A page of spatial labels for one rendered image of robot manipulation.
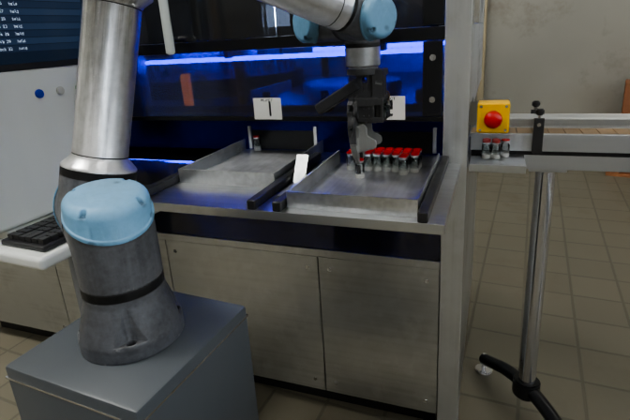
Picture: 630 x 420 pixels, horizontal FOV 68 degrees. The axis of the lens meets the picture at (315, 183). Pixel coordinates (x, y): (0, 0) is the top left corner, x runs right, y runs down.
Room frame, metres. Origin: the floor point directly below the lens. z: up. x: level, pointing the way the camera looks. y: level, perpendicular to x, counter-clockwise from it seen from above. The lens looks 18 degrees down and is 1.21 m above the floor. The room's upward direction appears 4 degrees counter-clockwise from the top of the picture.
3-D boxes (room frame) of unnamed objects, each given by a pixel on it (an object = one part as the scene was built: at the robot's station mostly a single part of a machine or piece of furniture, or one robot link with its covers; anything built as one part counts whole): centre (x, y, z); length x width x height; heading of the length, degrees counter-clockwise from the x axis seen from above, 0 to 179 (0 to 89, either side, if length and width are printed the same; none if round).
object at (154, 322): (0.63, 0.29, 0.84); 0.15 x 0.15 x 0.10
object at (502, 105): (1.13, -0.44, 0.99); 0.08 x 0.07 x 0.07; 159
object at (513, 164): (1.16, -0.47, 0.87); 0.14 x 0.13 x 0.02; 159
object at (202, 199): (1.11, 0.02, 0.87); 0.70 x 0.48 x 0.02; 69
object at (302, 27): (0.98, -0.05, 1.23); 0.11 x 0.11 x 0.08; 33
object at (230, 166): (1.23, 0.15, 0.90); 0.34 x 0.26 x 0.04; 159
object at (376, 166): (1.10, -0.17, 0.90); 0.18 x 0.02 x 0.05; 68
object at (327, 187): (1.00, -0.12, 0.90); 0.34 x 0.26 x 0.04; 158
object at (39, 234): (1.12, 0.56, 0.82); 0.40 x 0.14 x 0.02; 155
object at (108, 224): (0.63, 0.30, 0.96); 0.13 x 0.12 x 0.14; 33
